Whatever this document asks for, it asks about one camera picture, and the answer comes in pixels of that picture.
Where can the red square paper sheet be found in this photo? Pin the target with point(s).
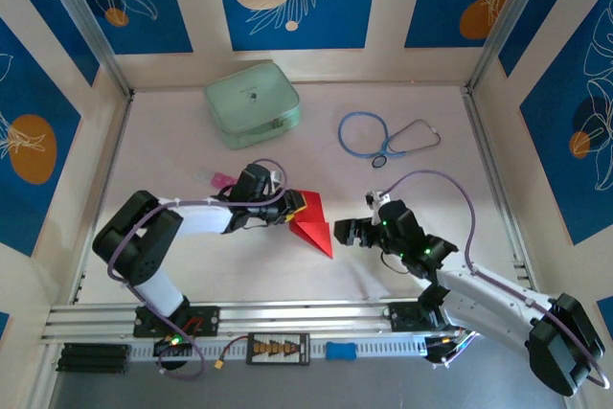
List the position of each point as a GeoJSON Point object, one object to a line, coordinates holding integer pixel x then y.
{"type": "Point", "coordinates": [316, 236]}

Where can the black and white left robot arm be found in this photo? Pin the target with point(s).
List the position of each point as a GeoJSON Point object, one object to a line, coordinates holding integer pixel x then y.
{"type": "Point", "coordinates": [139, 246]}

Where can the aluminium side rail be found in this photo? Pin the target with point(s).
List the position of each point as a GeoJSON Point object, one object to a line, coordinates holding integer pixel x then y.
{"type": "Point", "coordinates": [116, 150]}
{"type": "Point", "coordinates": [474, 117]}

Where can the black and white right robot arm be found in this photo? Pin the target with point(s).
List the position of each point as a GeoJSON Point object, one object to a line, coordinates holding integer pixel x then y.
{"type": "Point", "coordinates": [488, 303]}

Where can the blue stethoscope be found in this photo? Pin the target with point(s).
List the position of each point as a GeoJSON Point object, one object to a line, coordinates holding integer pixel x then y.
{"type": "Point", "coordinates": [341, 131]}

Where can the black power distribution board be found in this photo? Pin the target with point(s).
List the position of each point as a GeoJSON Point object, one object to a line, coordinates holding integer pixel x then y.
{"type": "Point", "coordinates": [278, 349]}

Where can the black ribbed block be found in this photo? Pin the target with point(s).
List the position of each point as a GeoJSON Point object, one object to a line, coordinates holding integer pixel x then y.
{"type": "Point", "coordinates": [93, 358]}

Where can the small circuit board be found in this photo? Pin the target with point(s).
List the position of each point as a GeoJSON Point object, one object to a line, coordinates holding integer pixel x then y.
{"type": "Point", "coordinates": [172, 347]}
{"type": "Point", "coordinates": [445, 351]}

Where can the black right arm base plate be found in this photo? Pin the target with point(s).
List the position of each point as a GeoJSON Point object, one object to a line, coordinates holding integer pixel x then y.
{"type": "Point", "coordinates": [402, 317]}

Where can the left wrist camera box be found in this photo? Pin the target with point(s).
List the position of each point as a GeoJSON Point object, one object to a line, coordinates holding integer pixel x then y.
{"type": "Point", "coordinates": [275, 179]}

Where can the blue foam block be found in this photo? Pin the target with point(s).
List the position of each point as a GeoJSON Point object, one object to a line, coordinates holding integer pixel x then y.
{"type": "Point", "coordinates": [341, 350]}

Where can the mint green zip case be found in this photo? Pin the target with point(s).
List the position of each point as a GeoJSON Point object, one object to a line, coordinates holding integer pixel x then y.
{"type": "Point", "coordinates": [249, 102]}

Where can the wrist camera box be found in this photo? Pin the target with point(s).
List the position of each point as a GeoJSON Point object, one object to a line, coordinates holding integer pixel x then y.
{"type": "Point", "coordinates": [380, 200]}
{"type": "Point", "coordinates": [275, 179]}

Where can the pink pill box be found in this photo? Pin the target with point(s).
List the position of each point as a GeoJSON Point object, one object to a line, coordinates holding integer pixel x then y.
{"type": "Point", "coordinates": [221, 180]}

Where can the grey metal plate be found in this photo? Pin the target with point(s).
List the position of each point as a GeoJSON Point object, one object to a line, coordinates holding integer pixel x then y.
{"type": "Point", "coordinates": [335, 385]}

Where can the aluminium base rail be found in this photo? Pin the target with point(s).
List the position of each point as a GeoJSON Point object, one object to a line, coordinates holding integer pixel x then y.
{"type": "Point", "coordinates": [311, 315]}

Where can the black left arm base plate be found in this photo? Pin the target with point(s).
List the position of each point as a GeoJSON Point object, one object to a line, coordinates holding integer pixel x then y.
{"type": "Point", "coordinates": [206, 320]}

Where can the aluminium frame post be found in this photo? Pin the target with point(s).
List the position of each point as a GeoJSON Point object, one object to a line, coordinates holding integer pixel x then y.
{"type": "Point", "coordinates": [86, 21]}
{"type": "Point", "coordinates": [507, 21]}

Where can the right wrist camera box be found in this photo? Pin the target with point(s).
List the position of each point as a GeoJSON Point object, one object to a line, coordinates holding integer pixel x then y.
{"type": "Point", "coordinates": [380, 200]}

